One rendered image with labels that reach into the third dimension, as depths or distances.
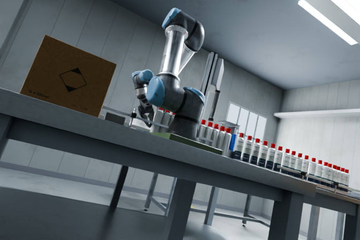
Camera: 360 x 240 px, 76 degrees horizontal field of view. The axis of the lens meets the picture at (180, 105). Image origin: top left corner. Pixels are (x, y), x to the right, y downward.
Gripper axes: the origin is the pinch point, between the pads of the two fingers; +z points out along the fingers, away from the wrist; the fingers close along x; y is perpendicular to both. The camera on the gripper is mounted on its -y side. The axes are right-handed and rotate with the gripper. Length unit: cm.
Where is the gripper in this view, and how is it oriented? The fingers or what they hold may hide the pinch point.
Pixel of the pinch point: (149, 125)
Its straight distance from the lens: 148.9
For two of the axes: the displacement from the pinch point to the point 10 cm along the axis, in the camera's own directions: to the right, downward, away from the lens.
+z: 2.2, 9.8, -0.3
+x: -9.1, 1.9, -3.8
